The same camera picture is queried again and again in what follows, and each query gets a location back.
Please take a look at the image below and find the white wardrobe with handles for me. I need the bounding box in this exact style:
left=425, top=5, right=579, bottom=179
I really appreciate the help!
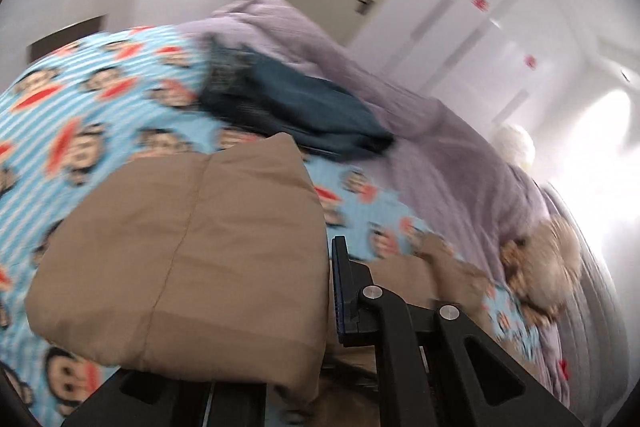
left=348, top=0, right=582, bottom=135

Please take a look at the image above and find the dark teal folded garment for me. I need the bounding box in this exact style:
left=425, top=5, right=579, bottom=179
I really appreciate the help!
left=198, top=38, right=394, bottom=161

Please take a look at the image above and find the tan puffer jacket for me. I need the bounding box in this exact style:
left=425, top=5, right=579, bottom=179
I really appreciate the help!
left=25, top=134, right=488, bottom=426

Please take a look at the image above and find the lavender bed cover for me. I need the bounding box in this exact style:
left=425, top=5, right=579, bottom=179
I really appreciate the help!
left=177, top=0, right=548, bottom=284

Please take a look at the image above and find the dark wall panel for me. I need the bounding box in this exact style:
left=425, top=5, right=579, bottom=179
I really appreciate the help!
left=27, top=15, right=106, bottom=63

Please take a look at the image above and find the blue monkey print blanket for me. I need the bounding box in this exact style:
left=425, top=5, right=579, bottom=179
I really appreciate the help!
left=0, top=25, right=544, bottom=427

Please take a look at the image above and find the cream round pleated cushion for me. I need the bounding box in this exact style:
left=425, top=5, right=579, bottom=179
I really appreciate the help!
left=490, top=124, right=536, bottom=173

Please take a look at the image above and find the grey quilted bedspread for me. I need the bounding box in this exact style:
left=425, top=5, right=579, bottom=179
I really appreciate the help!
left=540, top=186, right=629, bottom=426

